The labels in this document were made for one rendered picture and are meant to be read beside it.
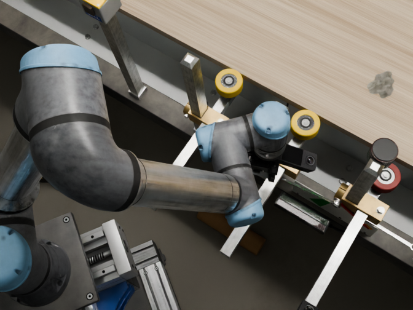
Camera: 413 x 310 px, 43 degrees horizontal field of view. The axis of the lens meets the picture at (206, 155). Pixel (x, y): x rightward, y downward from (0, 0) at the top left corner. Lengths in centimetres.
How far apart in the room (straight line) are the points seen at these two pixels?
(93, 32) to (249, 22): 66
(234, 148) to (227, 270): 127
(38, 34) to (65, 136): 128
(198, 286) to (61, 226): 107
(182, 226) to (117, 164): 157
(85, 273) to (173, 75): 86
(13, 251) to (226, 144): 46
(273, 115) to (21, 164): 48
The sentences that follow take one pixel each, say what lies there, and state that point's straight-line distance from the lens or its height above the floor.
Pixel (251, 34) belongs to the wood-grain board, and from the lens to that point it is 159.
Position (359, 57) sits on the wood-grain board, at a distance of 158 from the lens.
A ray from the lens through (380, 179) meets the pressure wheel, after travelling 143.
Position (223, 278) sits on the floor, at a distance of 224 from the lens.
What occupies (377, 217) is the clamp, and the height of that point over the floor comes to 87.
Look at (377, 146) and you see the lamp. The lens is 123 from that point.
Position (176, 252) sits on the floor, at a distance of 228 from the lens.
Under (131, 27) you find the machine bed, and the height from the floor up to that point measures 68.
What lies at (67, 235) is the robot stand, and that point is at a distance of 128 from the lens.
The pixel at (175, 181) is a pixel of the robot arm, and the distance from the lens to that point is 83.
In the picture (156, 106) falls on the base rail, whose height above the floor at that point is 70.
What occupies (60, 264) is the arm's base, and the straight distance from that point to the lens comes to 122.
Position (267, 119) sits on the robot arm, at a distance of 103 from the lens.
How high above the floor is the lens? 222
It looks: 69 degrees down
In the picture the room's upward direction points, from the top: 12 degrees counter-clockwise
